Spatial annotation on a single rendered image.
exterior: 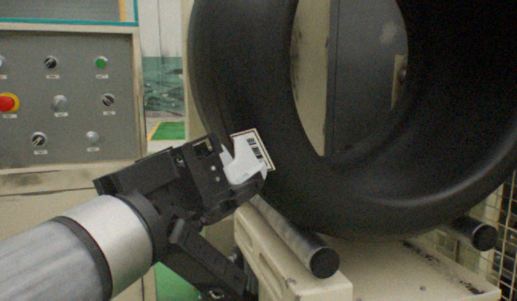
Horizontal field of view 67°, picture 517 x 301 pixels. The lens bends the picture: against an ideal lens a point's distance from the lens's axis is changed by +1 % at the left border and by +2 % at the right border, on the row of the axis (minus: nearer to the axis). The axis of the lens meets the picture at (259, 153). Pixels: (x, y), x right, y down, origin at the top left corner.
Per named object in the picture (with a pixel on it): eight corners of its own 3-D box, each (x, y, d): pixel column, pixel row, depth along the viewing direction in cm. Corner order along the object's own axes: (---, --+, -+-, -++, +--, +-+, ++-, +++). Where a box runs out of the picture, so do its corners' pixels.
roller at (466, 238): (358, 170, 93) (374, 171, 95) (354, 187, 94) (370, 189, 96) (480, 224, 61) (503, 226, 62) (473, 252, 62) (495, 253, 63)
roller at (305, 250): (245, 179, 85) (264, 181, 87) (242, 199, 86) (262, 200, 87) (314, 249, 53) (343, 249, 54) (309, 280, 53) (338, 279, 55)
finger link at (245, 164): (268, 123, 47) (223, 145, 40) (285, 168, 48) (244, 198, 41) (248, 129, 49) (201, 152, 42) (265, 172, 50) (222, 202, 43)
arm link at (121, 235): (127, 306, 27) (70, 304, 32) (174, 270, 31) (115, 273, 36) (84, 209, 26) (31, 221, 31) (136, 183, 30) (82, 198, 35)
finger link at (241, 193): (270, 167, 43) (223, 200, 36) (275, 180, 43) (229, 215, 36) (238, 175, 46) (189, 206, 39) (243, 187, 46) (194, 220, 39)
